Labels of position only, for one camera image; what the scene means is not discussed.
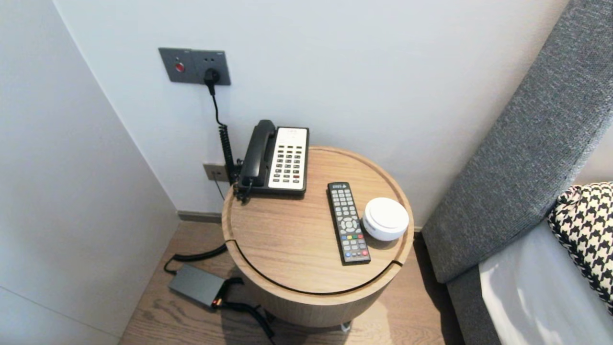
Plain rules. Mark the round wooden side table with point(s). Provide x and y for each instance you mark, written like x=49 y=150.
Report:
x=287 y=230

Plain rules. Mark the white round lidded box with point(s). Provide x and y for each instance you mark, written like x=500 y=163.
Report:
x=385 y=218

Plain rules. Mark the beige wall phone socket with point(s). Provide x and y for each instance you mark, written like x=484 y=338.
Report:
x=213 y=172

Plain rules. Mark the black telephone handset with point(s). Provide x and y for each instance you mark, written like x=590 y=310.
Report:
x=258 y=148

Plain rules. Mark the black and white desk telephone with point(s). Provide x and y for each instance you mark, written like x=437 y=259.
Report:
x=289 y=160

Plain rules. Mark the grey skirting board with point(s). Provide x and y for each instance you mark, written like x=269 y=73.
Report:
x=198 y=216

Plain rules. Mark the black remote control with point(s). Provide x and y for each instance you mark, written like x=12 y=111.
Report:
x=348 y=223

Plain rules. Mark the grey power adapter brick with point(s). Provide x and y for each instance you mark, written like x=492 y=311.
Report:
x=196 y=285

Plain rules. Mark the curved front wooden drawer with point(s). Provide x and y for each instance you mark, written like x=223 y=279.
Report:
x=311 y=306

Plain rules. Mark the grey switch plate red button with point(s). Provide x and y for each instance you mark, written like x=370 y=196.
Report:
x=175 y=64

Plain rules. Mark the grey fabric bed frame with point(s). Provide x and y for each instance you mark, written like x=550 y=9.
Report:
x=471 y=311

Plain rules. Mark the black white houndstooth pillow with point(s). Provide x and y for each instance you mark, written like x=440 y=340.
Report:
x=586 y=230

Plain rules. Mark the grey upholstered headboard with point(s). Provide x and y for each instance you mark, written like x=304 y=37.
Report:
x=517 y=167

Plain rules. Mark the grey wall power socket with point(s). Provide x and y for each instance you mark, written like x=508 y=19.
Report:
x=218 y=60

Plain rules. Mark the black power plug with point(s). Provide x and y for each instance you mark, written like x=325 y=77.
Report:
x=211 y=76

